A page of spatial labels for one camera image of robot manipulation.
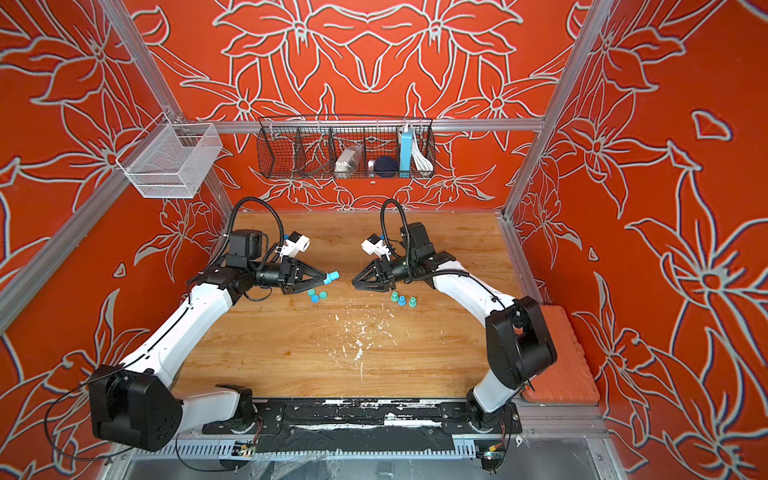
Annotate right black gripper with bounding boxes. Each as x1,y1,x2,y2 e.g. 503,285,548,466
354,256,419,296

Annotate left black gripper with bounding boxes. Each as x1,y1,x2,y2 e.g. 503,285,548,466
249,259,327,294

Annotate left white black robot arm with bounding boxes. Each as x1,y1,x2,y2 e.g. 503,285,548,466
86,199,339,452

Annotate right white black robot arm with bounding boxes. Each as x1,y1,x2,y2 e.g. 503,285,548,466
352,198,558,433

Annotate dark blue ball in basket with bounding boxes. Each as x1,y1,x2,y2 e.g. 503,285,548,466
373,156,399,178

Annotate silver pouch in basket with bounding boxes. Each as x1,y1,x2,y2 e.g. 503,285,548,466
334,144,364,179

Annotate light blue box in basket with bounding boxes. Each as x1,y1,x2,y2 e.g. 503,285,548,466
398,125,413,178

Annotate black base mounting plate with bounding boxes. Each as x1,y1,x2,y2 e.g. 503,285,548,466
202,398,522,458

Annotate orange plastic tool case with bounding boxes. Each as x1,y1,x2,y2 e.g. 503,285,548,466
522,305,600,405

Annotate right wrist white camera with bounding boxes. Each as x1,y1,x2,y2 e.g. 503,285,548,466
361,234,392,260

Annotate wrist white camera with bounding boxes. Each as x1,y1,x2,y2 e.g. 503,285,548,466
279,231,310,258
361,234,392,260

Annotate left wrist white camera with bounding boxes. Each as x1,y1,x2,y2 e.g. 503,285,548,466
279,231,310,258

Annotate white cables in basket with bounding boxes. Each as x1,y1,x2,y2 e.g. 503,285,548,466
412,134,436,178

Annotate black wire wall basket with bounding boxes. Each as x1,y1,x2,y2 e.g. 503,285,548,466
257,115,437,180

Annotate clear plastic wall bin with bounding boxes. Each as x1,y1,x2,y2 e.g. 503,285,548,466
119,123,222,199

